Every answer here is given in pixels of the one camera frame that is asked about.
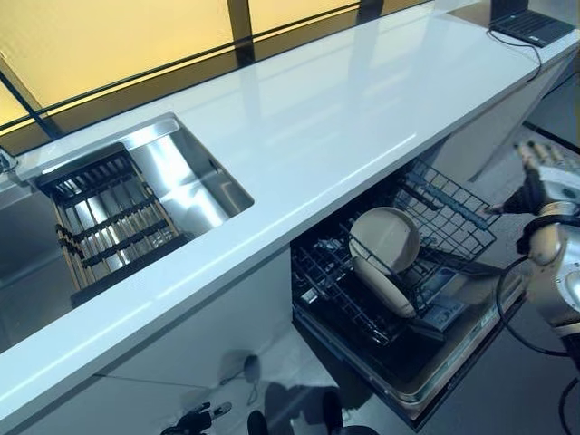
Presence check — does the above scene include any stainless built-in dishwasher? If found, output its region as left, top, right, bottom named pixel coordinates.
left=289, top=156, right=529, bottom=430

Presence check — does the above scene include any beige ceramic plate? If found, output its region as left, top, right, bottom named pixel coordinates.
left=347, top=206, right=422, bottom=274
left=352, top=255, right=419, bottom=319

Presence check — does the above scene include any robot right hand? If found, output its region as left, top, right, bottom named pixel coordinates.
left=490, top=139, right=580, bottom=218

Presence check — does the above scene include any white glossy kitchen cabinet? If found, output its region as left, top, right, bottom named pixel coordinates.
left=0, top=43, right=573, bottom=435

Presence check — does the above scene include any black robot left foot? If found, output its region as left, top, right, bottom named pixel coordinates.
left=246, top=409, right=266, bottom=435

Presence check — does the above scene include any bamboo and black dish rack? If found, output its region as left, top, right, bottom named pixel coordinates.
left=34, top=141, right=192, bottom=305

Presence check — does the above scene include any black robot foot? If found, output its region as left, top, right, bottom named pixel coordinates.
left=246, top=409, right=266, bottom=435
left=320, top=390, right=343, bottom=430

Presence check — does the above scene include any stainless steel kitchen sink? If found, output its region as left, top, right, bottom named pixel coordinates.
left=0, top=111, right=256, bottom=353

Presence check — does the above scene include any black laptop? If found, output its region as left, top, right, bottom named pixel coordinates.
left=488, top=0, right=577, bottom=49

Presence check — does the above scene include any black robot right foot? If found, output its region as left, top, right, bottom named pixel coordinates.
left=320, top=390, right=343, bottom=430

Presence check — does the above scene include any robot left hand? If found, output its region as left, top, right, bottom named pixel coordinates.
left=173, top=401, right=234, bottom=435

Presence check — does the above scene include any white robot right leg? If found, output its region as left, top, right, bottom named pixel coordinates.
left=337, top=420, right=378, bottom=435

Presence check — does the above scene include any thin black laptop cable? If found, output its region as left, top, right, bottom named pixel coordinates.
left=486, top=28, right=545, bottom=83

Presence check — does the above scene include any dark-framed yellow window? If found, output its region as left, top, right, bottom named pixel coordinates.
left=0, top=0, right=437, bottom=156

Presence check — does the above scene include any black wire dishwasher rack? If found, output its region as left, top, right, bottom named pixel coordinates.
left=292, top=157, right=503, bottom=346

